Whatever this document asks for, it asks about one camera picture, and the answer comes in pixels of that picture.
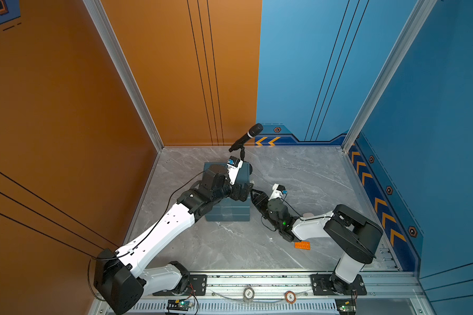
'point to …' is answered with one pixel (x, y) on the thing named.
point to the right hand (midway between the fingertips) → (250, 192)
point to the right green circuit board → (346, 306)
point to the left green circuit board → (179, 304)
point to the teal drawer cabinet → (230, 210)
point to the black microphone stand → (242, 153)
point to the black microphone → (257, 129)
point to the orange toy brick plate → (303, 245)
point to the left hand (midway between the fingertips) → (244, 178)
